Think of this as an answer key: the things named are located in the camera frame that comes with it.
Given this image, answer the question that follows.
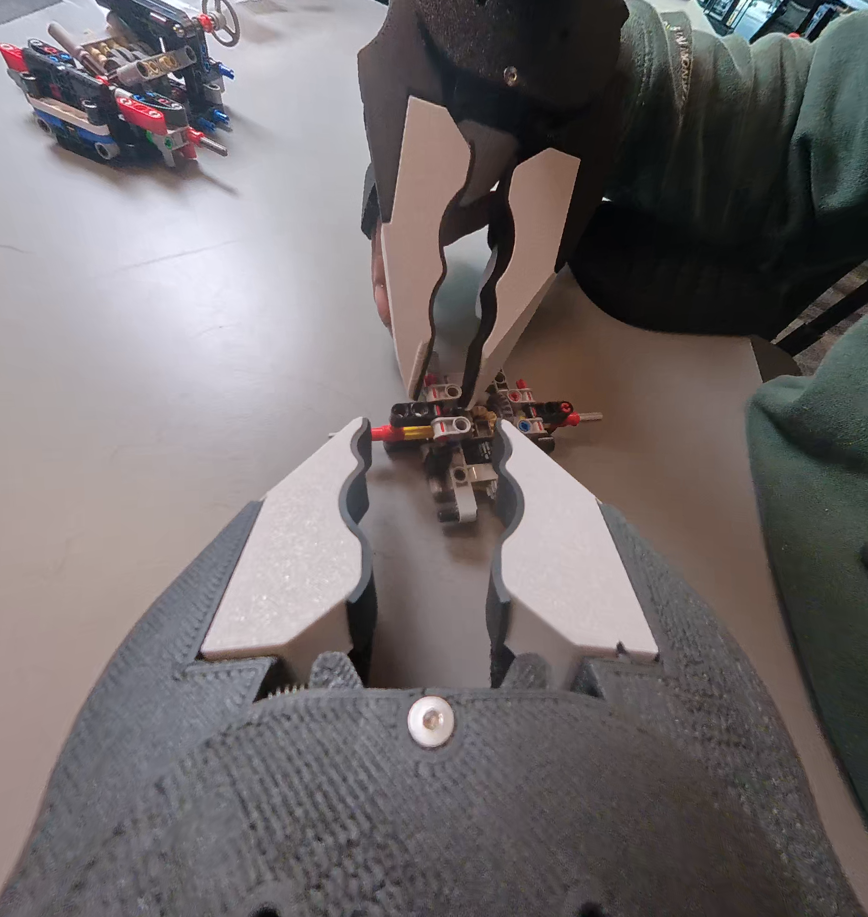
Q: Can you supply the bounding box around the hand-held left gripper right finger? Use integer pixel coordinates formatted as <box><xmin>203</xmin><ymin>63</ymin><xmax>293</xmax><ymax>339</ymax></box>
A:
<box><xmin>486</xmin><ymin>419</ymin><xmax>660</xmax><ymax>661</ymax></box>

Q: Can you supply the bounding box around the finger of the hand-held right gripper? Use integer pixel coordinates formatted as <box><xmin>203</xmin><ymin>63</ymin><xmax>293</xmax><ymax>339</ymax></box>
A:
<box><xmin>465</xmin><ymin>148</ymin><xmax>584</xmax><ymax>404</ymax></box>
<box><xmin>380</xmin><ymin>95</ymin><xmax>476</xmax><ymax>401</ymax></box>

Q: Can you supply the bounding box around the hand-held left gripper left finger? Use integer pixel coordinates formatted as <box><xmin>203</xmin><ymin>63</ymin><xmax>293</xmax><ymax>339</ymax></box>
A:
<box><xmin>200</xmin><ymin>416</ymin><xmax>375</xmax><ymax>661</ymax></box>

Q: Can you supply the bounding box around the grey lego gearbox assembly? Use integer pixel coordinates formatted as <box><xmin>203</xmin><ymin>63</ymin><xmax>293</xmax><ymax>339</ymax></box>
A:
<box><xmin>370</xmin><ymin>369</ymin><xmax>604</xmax><ymax>529</ymax></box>

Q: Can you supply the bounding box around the person's right forearm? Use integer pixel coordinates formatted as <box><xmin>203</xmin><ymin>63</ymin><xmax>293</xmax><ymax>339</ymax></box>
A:
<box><xmin>606</xmin><ymin>0</ymin><xmax>868</xmax><ymax>262</ymax></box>

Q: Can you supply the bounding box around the lego car chassis assembly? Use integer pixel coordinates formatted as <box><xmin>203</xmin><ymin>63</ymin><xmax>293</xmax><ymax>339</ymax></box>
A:
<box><xmin>0</xmin><ymin>0</ymin><xmax>243</xmax><ymax>171</ymax></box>

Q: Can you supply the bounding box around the person's green hoodie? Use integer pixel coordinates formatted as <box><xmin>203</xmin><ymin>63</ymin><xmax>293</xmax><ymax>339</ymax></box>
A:
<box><xmin>745</xmin><ymin>297</ymin><xmax>868</xmax><ymax>864</ymax></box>

